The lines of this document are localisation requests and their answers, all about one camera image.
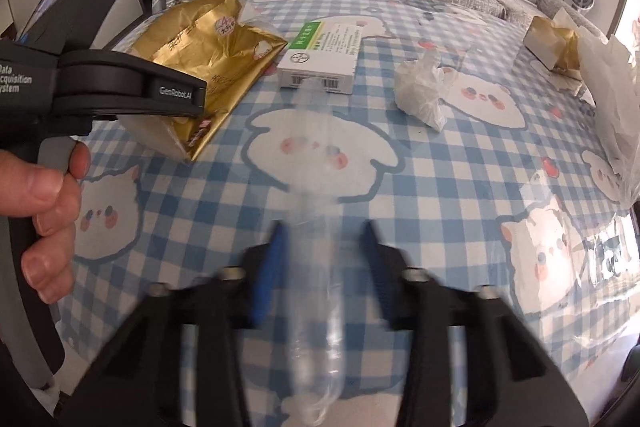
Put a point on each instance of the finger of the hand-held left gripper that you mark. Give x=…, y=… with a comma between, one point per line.
x=150, y=109
x=175, y=89

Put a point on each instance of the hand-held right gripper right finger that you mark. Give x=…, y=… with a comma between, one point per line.
x=379, y=277

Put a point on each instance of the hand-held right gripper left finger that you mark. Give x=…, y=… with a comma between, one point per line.
x=267, y=277

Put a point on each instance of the gold foil bag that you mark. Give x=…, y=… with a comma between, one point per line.
x=225, y=52

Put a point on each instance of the clear plastic bottle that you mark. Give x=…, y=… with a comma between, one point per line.
x=315, y=357

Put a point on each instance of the person's left hand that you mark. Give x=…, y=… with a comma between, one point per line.
x=45, y=192

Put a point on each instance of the blue checkered printed tablecloth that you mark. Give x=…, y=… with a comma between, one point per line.
x=450, y=187

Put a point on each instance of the white medicine box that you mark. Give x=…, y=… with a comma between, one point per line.
x=320, y=57

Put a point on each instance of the crumpled white tissue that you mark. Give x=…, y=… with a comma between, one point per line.
x=422, y=92

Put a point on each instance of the gold tissue box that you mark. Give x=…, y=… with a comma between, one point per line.
x=542, y=39

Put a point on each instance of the white plastic bag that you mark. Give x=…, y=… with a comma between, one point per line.
x=615, y=107

